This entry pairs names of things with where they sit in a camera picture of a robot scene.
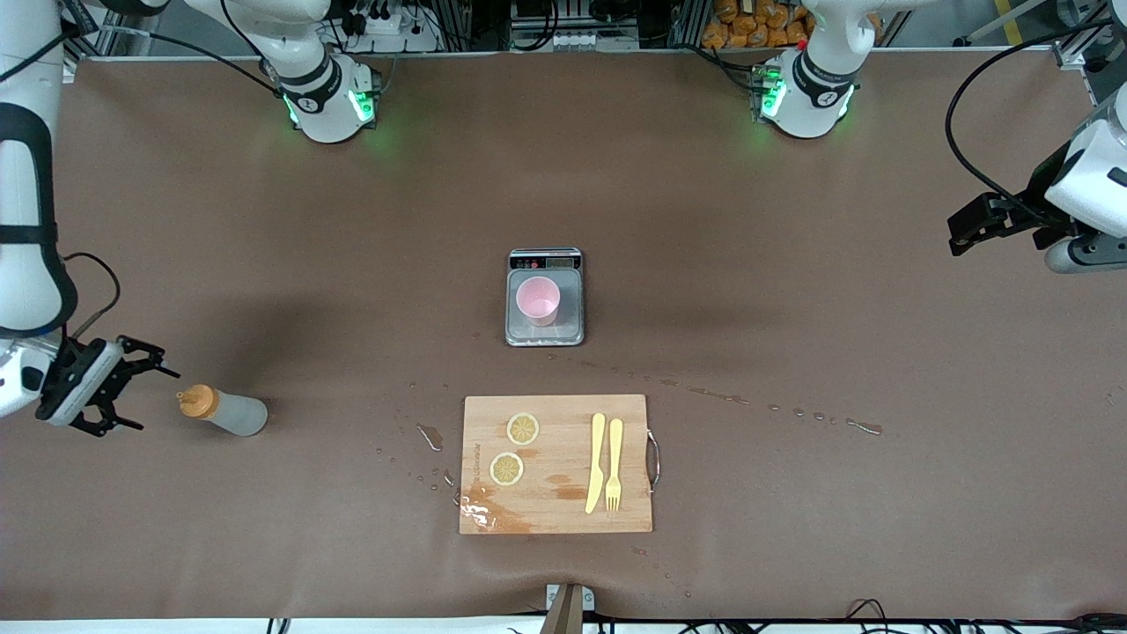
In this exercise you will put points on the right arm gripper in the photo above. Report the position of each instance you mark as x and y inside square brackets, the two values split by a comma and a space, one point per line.
[72, 368]

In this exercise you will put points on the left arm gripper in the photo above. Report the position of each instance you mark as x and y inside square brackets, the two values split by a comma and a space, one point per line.
[1037, 199]

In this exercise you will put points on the translucent sauce bottle orange cap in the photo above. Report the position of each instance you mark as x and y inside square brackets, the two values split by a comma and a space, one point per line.
[238, 414]

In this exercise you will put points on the pink plastic cup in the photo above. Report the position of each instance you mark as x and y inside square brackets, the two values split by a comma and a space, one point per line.
[537, 299]

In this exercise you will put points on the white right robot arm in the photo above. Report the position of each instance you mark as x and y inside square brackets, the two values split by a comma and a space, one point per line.
[26, 282]

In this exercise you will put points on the orange snack packets pile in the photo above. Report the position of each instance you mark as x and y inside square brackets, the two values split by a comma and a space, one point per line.
[757, 26]

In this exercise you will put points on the brown table cover mat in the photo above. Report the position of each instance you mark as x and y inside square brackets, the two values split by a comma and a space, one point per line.
[792, 528]

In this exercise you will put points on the lemon slice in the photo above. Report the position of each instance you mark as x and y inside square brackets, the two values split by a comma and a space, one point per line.
[506, 468]
[523, 429]

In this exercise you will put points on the silver digital kitchen scale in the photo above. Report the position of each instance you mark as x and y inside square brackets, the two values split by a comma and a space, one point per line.
[572, 308]

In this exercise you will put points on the yellow plastic fork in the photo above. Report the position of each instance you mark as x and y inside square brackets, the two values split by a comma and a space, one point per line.
[615, 449]

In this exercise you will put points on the wooden cutting board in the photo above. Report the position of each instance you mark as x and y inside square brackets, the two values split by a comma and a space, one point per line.
[563, 440]

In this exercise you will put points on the yellow plastic knife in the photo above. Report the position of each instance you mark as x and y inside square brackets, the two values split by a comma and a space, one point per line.
[597, 458]

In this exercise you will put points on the white connector strip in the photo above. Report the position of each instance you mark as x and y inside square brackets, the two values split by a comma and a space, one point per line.
[572, 40]

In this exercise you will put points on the aluminium frame profile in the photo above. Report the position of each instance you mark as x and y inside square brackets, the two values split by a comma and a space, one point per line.
[1083, 44]

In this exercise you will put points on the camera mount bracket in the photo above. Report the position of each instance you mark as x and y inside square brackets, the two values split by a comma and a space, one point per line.
[568, 608]

